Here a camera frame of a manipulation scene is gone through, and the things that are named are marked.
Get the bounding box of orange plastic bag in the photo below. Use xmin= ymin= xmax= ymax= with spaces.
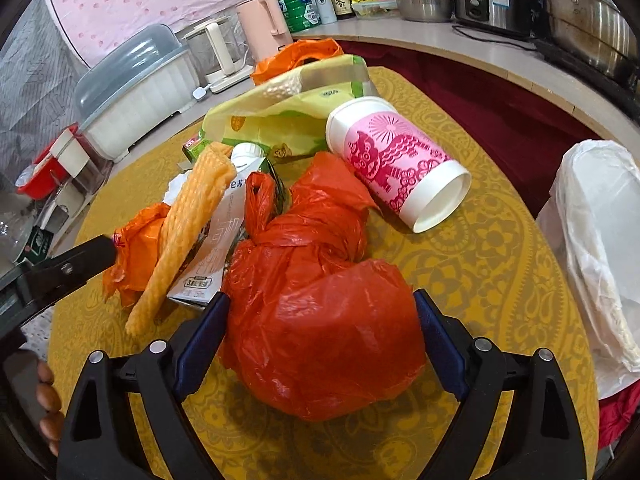
xmin=250 ymin=38 xmax=343 ymax=86
xmin=102 ymin=203 xmax=173 ymax=308

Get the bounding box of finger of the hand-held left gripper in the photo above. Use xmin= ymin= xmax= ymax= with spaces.
xmin=15 ymin=236 xmax=118 ymax=318

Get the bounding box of pink electric kettle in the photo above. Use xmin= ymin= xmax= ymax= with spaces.
xmin=235 ymin=0 xmax=295 ymax=63

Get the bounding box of small steel pot with lid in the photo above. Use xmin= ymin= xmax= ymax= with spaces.
xmin=395 ymin=0 xmax=455 ymax=23

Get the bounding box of black induction cooker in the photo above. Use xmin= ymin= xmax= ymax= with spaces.
xmin=535 ymin=37 xmax=640 ymax=93

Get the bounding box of grey patterned curtain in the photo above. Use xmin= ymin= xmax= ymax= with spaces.
xmin=0 ymin=0 xmax=88 ymax=166

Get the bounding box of yellow patterned tablecloth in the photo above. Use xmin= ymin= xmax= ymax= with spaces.
xmin=50 ymin=66 xmax=601 ymax=480

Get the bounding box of large red plastic bag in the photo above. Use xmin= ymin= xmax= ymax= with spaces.
xmin=220 ymin=152 xmax=427 ymax=422

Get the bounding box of orange sponge cloth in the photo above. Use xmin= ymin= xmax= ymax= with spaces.
xmin=125 ymin=141 xmax=237 ymax=338

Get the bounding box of white milk carton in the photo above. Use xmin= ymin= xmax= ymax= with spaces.
xmin=166 ymin=142 xmax=266 ymax=307

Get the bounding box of red plastic box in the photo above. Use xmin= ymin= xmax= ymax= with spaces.
xmin=15 ymin=125 xmax=81 ymax=200

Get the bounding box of glass kettle white handle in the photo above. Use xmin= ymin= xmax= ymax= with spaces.
xmin=182 ymin=16 xmax=253 ymax=94

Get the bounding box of bin with white plastic liner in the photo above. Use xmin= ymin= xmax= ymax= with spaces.
xmin=535 ymin=139 xmax=640 ymax=453

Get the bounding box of black power cable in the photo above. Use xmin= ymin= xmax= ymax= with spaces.
xmin=452 ymin=24 xmax=538 ymax=53

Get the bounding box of clear food container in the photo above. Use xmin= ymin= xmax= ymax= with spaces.
xmin=352 ymin=0 xmax=398 ymax=17

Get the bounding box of small green carton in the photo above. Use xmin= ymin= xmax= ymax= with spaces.
xmin=181 ymin=135 xmax=213 ymax=163

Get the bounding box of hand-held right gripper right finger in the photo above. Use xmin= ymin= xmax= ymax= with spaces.
xmin=413 ymin=289 xmax=587 ymax=480

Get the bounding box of steel rice cooker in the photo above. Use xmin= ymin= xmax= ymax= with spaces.
xmin=446 ymin=0 xmax=533 ymax=41

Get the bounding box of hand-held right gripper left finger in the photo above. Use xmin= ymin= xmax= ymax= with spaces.
xmin=56 ymin=291 xmax=232 ymax=480

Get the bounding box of white tissue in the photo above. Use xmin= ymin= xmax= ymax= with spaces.
xmin=162 ymin=170 xmax=193 ymax=206

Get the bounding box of large steel steamer pot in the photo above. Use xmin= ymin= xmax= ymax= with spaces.
xmin=527 ymin=0 xmax=640 ymax=78

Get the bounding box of yellow green snack bag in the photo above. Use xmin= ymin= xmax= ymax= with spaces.
xmin=201 ymin=54 xmax=368 ymax=161

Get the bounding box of pink printed paper cup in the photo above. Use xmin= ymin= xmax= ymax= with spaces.
xmin=325 ymin=96 xmax=473 ymax=234

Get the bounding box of person's left hand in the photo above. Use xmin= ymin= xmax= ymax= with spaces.
xmin=35 ymin=360 xmax=64 ymax=456

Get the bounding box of white dish box grey lid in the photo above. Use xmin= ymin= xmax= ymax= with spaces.
xmin=74 ymin=24 xmax=201 ymax=163

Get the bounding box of green tin can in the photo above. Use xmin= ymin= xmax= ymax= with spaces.
xmin=275 ymin=0 xmax=321 ymax=33

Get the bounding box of maroon counter curtain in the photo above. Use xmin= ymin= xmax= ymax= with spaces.
xmin=335 ymin=40 xmax=601 ymax=216

